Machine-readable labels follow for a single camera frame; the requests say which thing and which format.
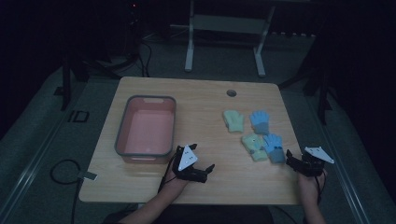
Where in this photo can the white metal desk frame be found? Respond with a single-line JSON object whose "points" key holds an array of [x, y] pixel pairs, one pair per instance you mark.
{"points": [[229, 24]]}

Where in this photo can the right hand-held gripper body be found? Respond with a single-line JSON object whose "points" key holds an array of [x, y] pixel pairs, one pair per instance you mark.
{"points": [[311, 166]]}

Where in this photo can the grey tape tag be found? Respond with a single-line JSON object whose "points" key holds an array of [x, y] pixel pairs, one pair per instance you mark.
{"points": [[88, 176]]}

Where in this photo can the grey metal floor rail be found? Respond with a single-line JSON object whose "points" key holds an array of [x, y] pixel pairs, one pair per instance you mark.
{"points": [[28, 174], [342, 174]]}

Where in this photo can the black stand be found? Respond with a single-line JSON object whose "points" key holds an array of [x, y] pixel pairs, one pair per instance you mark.
{"points": [[66, 84], [322, 90]]}

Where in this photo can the pink plastic bin grey rim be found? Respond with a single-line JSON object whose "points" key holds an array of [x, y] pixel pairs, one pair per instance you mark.
{"points": [[146, 130]]}

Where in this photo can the person's dark clothing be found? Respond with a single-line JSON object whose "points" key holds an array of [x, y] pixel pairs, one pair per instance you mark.
{"points": [[211, 214]]}

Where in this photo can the person's right hand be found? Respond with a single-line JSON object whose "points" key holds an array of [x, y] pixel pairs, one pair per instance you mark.
{"points": [[311, 186]]}

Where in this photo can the person's left hand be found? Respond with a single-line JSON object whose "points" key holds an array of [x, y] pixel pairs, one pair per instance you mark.
{"points": [[174, 185]]}

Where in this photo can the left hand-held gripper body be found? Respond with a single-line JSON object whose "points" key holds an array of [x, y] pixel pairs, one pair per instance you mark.
{"points": [[186, 160]]}

